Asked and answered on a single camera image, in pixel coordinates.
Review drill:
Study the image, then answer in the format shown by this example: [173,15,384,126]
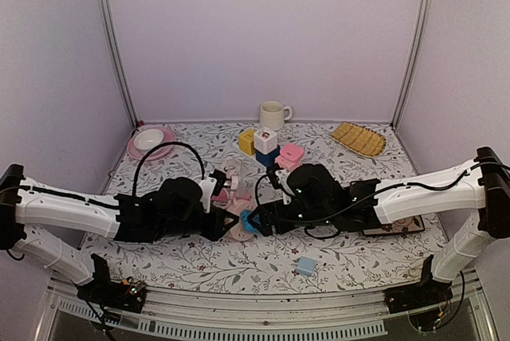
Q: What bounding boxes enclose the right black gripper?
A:
[247,199,335,237]

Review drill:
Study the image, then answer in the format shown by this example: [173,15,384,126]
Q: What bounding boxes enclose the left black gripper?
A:
[158,205,237,241]

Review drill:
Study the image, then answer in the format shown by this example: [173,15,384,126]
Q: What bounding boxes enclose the blue plug adapter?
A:
[239,209,258,233]

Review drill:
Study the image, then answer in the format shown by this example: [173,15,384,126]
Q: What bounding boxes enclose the round pink socket with cord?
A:
[229,202,254,241]

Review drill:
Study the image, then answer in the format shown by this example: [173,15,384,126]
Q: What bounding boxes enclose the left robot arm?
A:
[1,164,239,304]

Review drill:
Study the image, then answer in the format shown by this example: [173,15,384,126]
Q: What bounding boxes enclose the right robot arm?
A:
[247,147,509,306]

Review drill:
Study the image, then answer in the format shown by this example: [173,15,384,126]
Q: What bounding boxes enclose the dark blue cube socket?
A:
[255,145,280,167]

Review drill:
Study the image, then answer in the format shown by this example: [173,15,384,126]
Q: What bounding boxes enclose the pink cube socket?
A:
[275,155,301,171]

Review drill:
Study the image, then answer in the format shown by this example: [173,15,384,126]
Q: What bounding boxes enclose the light blue charger plug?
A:
[296,257,317,276]

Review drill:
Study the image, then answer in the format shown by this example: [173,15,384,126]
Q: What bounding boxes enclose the pink plug adapter on top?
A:
[280,143,304,163]

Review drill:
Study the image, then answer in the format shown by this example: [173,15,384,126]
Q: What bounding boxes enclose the yellow cube socket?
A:
[238,129,256,156]

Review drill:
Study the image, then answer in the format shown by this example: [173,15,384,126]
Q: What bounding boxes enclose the white cube socket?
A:
[253,127,277,155]

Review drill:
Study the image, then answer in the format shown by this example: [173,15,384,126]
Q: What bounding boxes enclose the pink flat power strip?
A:
[212,189,252,209]

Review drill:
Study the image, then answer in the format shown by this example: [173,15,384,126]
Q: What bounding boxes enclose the cream ceramic mug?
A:
[259,101,293,131]

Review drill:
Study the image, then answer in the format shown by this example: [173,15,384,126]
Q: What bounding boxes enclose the white bowl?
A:
[133,128,164,153]

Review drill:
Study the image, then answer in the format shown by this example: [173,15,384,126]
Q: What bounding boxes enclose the floral table cloth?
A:
[81,123,447,295]

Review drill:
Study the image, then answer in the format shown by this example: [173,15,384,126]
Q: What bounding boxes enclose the yellow woven tray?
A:
[330,122,386,158]

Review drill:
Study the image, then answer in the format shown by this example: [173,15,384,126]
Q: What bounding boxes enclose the floral square coaster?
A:
[362,216,425,237]

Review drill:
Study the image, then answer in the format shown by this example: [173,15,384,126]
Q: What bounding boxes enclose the white charger with cable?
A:
[220,159,252,203]

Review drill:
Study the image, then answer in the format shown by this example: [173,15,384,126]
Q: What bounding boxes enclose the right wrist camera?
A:
[266,163,294,205]

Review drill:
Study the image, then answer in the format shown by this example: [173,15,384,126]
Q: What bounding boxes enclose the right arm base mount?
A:
[384,256,453,314]

